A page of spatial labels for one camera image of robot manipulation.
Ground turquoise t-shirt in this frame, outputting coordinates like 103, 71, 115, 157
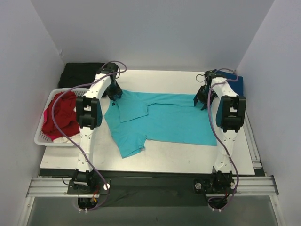
104, 90, 217, 158

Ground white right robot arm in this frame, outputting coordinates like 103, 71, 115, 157
193, 68, 246, 176

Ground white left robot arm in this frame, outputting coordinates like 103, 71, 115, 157
72, 61, 123, 194

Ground folded navy blue t-shirt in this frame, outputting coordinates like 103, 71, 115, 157
220, 70, 244, 97

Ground black folded t-shirt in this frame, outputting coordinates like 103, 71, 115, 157
57, 62, 104, 88

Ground red t-shirt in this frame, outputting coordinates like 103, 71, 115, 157
42, 92, 79, 138

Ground white t-shirt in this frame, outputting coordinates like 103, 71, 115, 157
53, 133, 81, 144

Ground pink garment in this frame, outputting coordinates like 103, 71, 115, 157
42, 109, 58, 142

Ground white plastic laundry basket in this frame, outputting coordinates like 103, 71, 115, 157
34, 88, 87, 146

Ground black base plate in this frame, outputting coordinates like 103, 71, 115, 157
67, 169, 236, 208

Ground aluminium frame rail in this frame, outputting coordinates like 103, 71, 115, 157
27, 177, 278, 197

